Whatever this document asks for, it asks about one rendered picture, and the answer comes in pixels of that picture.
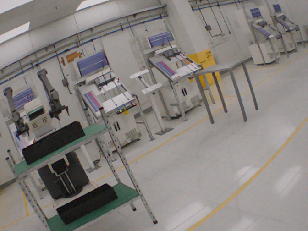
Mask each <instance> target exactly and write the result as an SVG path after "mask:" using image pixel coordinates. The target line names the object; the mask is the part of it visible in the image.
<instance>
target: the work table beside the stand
mask: <svg viewBox="0 0 308 231"><path fill-rule="evenodd" d="M240 63H241V64H242V67H243V69H244V72H245V75H246V78H247V82H248V85H249V88H250V91H251V95H252V98H253V102H254V106H255V109H256V110H258V109H259V108H258V104H257V101H256V98H255V94H254V91H253V87H252V84H251V81H250V77H249V74H248V71H247V68H246V66H245V63H244V60H237V61H232V62H227V63H222V64H217V65H213V66H209V67H207V68H205V69H203V70H201V71H199V72H197V73H195V74H194V76H195V79H196V82H197V84H198V87H199V90H200V93H201V95H202V98H203V101H204V104H205V107H206V110H207V113H208V115H209V119H210V122H211V124H214V120H213V117H212V114H211V111H210V108H209V104H208V102H207V99H206V96H205V93H204V90H203V87H202V85H201V82H200V80H199V77H198V75H202V74H207V73H211V74H212V76H213V79H214V82H215V84H216V87H217V90H218V93H219V96H220V100H221V102H222V105H223V108H224V112H225V113H227V112H228V111H227V108H226V104H225V101H224V98H223V95H222V92H221V89H220V86H219V83H218V81H217V78H216V75H215V72H219V71H224V70H228V71H229V74H230V76H231V79H232V82H233V85H234V88H235V92H236V95H237V98H238V101H239V105H240V108H241V111H242V116H243V119H244V122H246V121H247V116H246V113H245V109H244V106H243V103H242V98H241V96H240V92H239V89H238V86H237V83H236V80H235V77H234V74H233V71H232V68H234V67H235V66H237V65H239V64H240Z"/></svg>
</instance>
